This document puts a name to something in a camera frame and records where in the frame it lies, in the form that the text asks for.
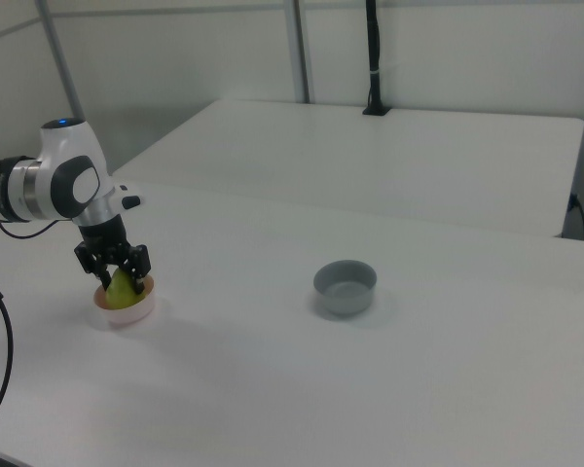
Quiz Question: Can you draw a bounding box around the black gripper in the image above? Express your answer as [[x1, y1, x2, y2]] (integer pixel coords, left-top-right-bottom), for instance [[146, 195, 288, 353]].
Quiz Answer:
[[73, 216, 153, 294]]

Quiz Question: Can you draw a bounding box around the green pear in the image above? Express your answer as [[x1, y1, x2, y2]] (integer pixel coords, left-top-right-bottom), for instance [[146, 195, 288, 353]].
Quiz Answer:
[[105, 268, 144, 309]]

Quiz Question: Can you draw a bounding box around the pink plastic bowl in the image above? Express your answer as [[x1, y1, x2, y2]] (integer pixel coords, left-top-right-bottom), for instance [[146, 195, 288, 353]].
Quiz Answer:
[[92, 274, 158, 328]]

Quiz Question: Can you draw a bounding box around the grey plastic bowl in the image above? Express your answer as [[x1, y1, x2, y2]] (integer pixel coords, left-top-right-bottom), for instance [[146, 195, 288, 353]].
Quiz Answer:
[[312, 260, 379, 316]]

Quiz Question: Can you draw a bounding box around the large white side table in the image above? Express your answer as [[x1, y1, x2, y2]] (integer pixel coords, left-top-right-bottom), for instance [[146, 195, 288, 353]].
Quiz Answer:
[[111, 98, 584, 238]]

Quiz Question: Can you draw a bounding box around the black pole with clamp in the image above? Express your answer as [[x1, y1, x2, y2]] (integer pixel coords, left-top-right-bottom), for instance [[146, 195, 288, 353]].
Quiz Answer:
[[361, 0, 393, 118]]

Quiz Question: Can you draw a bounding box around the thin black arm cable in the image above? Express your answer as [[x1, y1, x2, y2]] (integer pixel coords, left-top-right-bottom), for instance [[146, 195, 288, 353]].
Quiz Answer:
[[0, 211, 75, 240]]

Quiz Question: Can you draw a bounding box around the grey metal partition post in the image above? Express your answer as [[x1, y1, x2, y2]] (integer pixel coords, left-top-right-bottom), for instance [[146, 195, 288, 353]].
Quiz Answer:
[[281, 0, 315, 104], [36, 0, 87, 121]]

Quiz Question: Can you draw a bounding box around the black cable with plug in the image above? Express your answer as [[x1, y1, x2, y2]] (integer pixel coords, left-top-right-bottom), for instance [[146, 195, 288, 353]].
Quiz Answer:
[[567, 193, 584, 240]]

